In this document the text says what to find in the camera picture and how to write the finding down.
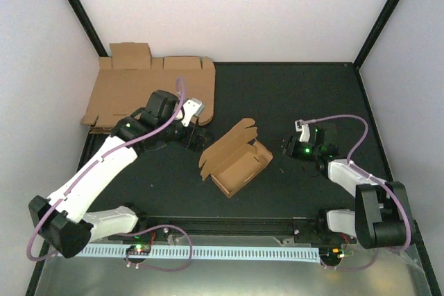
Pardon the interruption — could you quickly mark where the brown cardboard box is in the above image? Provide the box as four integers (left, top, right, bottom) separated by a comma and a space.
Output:
198, 118, 273, 198

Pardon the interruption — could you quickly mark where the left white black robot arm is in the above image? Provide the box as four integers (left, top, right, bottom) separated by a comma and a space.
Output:
28, 90, 207, 259

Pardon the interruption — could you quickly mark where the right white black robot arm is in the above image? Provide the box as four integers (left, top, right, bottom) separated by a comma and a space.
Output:
282, 128, 414, 250

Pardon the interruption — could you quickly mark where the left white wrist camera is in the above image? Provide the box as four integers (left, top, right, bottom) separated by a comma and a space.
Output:
179, 98, 205, 127

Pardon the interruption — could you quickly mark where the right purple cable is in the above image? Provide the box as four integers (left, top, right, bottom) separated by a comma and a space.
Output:
305, 114, 413, 272

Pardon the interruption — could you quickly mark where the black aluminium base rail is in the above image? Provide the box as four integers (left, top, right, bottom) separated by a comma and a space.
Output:
48, 215, 422, 241

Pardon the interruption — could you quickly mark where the white slotted cable duct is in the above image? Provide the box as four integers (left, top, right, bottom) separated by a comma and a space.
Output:
77, 243, 321, 263

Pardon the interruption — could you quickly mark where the right black frame post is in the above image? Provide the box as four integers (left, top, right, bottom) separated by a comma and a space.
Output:
353, 0, 400, 70

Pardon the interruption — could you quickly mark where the black frame post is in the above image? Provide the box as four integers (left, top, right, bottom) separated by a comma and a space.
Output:
353, 0, 400, 70
67, 0, 108, 57

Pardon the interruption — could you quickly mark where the left black frame post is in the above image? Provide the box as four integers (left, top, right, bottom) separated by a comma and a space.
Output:
67, 0, 108, 57

